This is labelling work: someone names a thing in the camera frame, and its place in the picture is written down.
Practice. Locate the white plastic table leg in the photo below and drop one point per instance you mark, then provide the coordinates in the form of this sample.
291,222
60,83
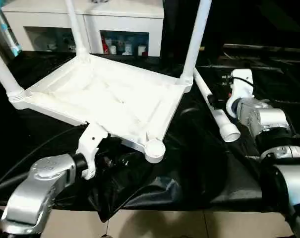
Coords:
224,121
3,72
197,37
75,29

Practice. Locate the white plastic table top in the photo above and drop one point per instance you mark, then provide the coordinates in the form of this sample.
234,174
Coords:
102,94

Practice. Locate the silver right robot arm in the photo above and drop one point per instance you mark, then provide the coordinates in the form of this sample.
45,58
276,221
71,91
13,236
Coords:
271,116

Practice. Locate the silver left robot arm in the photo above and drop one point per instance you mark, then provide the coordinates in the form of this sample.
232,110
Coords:
40,173

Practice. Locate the black mat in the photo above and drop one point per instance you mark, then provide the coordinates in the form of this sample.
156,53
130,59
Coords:
189,173

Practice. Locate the dark metal bar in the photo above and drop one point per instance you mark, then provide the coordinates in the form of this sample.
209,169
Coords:
263,47

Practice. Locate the red bottle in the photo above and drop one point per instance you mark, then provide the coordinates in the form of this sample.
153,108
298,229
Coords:
106,47

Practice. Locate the white sideboard cabinet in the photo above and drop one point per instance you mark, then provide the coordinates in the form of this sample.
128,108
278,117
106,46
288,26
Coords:
53,17

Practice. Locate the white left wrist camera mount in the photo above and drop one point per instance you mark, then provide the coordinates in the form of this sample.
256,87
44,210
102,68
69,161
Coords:
90,141

